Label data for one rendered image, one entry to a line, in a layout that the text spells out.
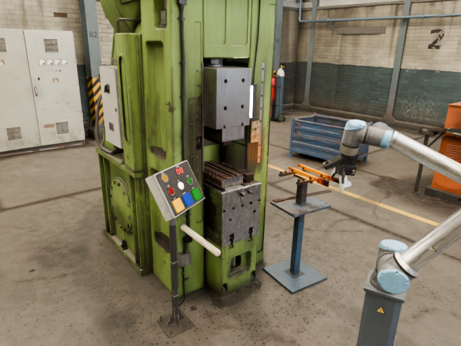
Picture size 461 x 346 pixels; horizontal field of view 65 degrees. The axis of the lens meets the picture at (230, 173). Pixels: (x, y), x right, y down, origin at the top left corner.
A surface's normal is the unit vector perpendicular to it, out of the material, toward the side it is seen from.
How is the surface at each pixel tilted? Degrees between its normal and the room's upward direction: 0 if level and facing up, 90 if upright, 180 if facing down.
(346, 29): 90
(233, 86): 90
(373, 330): 90
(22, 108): 90
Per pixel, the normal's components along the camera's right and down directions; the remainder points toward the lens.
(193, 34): 0.61, 0.27
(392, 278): -0.40, 0.36
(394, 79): -0.77, 0.20
